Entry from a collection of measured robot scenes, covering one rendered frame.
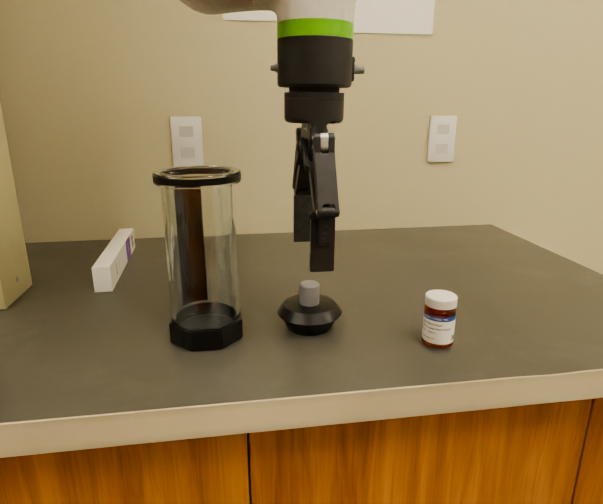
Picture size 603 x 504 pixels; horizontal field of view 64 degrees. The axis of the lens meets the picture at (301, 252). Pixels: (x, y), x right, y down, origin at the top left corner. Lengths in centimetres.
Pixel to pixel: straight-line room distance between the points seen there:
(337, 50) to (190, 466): 51
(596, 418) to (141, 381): 59
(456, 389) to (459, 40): 92
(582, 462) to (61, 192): 113
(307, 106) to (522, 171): 92
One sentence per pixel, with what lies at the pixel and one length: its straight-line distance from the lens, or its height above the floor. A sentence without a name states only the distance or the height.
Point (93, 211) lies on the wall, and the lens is 124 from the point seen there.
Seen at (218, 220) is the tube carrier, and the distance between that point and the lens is 59.
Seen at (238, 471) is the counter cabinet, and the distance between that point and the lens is 64.
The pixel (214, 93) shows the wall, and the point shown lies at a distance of 118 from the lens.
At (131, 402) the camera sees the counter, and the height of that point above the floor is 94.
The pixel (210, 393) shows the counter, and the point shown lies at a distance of 56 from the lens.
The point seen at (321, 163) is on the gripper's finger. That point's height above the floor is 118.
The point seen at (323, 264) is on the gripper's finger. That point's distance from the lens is 59.
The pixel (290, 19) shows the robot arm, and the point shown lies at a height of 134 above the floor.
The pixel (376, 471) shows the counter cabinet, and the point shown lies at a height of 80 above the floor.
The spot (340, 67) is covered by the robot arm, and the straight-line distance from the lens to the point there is 60.
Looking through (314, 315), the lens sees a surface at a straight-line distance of 65.
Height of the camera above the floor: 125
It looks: 17 degrees down
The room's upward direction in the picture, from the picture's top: straight up
